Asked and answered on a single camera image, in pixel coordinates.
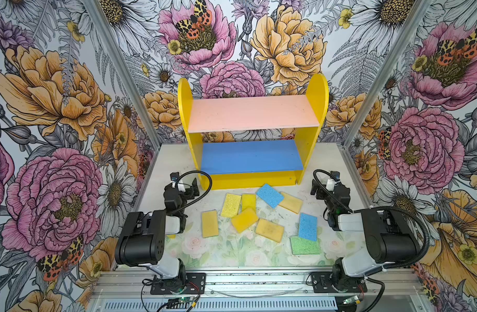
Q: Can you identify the blue sponge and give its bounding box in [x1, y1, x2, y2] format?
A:
[256, 184, 284, 209]
[298, 213, 317, 242]

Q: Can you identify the aluminium front rail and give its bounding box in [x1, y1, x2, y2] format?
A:
[87, 266, 435, 311]

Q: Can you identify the floral table mat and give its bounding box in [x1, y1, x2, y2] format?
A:
[165, 186, 365, 269]

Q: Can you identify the yellow shelf with coloured boards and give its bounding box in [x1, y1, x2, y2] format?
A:
[177, 74, 329, 190]

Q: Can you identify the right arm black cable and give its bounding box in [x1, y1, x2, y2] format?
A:
[312, 169, 430, 270]

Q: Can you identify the orange-yellow sponge centre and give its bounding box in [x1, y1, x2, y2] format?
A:
[255, 218, 284, 243]

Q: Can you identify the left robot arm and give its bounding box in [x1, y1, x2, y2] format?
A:
[114, 170, 200, 295]

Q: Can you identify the orange-yellow sponge far left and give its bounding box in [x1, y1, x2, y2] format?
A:
[202, 210, 219, 238]

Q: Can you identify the thick yellow sponge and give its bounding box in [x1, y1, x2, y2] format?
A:
[231, 208, 259, 233]

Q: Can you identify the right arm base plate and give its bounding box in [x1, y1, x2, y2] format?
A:
[306, 272, 367, 294]

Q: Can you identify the orange-yellow sponge near shelf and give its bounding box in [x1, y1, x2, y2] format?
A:
[279, 192, 304, 214]

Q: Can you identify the bright yellow small sponge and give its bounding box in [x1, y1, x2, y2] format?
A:
[241, 194, 257, 212]

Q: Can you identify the pale yellow textured sponge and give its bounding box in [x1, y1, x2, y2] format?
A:
[221, 193, 241, 218]

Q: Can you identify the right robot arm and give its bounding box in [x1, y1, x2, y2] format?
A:
[311, 169, 431, 293]

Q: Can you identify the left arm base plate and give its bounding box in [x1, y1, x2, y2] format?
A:
[150, 272, 207, 296]

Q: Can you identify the green sponge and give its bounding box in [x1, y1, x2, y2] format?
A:
[290, 236, 321, 256]

